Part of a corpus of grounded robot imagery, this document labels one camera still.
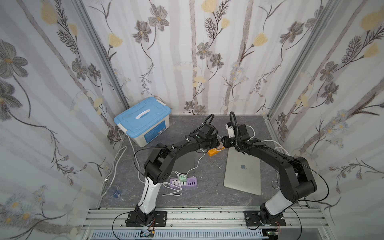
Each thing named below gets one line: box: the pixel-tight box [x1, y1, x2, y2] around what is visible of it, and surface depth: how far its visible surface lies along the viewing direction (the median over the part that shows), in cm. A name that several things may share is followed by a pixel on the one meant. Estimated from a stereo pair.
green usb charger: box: [179, 175, 187, 182], surface depth 83 cm
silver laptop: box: [223, 147, 261, 196], surface depth 90 cm
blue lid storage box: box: [114, 97, 172, 148], surface depth 99 cm
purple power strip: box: [169, 177, 197, 187], surface depth 85 cm
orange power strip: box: [208, 146, 226, 157], surface depth 100 cm
